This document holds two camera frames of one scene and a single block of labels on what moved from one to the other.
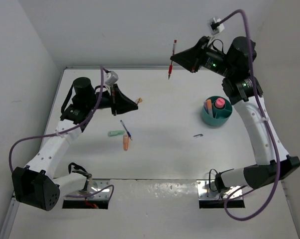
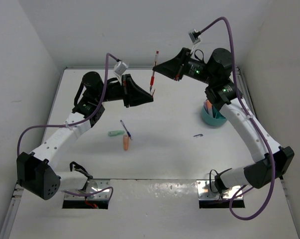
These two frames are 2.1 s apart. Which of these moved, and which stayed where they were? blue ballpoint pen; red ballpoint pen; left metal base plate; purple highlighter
Moved: red ballpoint pen
Stayed: left metal base plate; blue ballpoint pen; purple highlighter
